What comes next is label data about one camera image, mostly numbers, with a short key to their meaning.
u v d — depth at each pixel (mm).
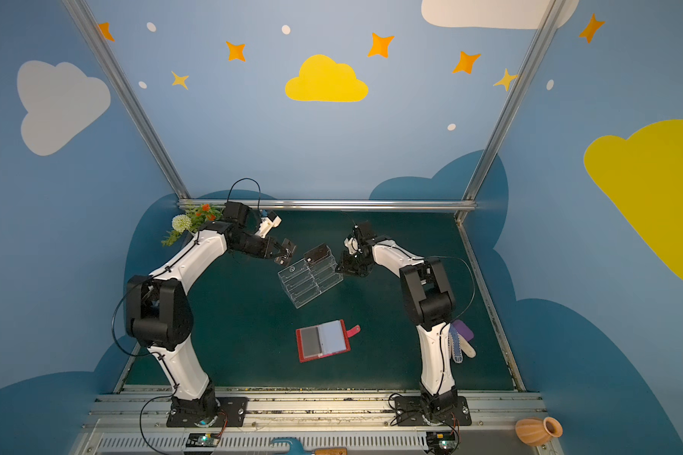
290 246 911
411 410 753
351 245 920
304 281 957
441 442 716
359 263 882
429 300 564
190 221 1000
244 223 778
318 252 984
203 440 706
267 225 841
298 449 690
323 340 863
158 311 494
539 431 639
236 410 749
